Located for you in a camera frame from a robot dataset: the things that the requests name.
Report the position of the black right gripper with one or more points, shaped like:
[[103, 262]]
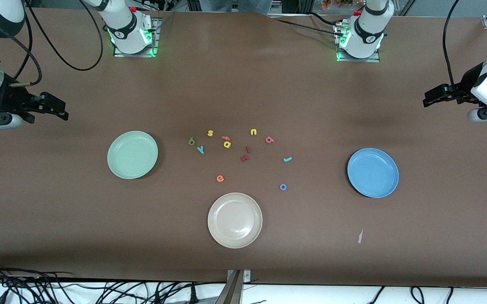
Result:
[[6, 100]]

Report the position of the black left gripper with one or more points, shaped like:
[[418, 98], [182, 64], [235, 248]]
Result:
[[463, 88]]

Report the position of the green letter b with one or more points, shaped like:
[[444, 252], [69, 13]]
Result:
[[191, 142]]

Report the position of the red letter a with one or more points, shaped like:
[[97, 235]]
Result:
[[271, 141]]

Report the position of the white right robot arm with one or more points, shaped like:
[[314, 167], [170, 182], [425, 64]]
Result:
[[127, 29]]

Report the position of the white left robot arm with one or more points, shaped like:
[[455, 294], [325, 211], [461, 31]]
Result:
[[368, 29]]

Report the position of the green plate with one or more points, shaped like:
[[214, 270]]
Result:
[[132, 155]]

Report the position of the blue plate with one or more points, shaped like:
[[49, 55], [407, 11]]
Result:
[[373, 173]]

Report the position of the brown table cover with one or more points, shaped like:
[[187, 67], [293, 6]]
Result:
[[57, 211]]

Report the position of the orange flower bunch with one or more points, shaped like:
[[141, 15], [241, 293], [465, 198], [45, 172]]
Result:
[[336, 4]]

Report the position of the small white paper scrap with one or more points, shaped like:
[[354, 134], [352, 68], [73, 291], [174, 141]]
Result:
[[360, 236]]

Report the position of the maroon letter z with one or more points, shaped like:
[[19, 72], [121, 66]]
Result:
[[245, 158]]

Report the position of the beige plate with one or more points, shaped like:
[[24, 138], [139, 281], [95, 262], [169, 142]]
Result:
[[235, 220]]

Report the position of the grey metal pole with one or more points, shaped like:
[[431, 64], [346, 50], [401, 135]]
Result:
[[230, 293]]

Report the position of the small metal bracket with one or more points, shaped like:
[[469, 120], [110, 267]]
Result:
[[246, 276]]

